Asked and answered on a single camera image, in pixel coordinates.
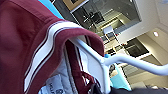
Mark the round ceiling light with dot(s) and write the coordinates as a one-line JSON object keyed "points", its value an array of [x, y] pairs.
{"points": [[155, 34]]}

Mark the white bar stool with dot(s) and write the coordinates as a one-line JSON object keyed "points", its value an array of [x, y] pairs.
{"points": [[108, 32]]}

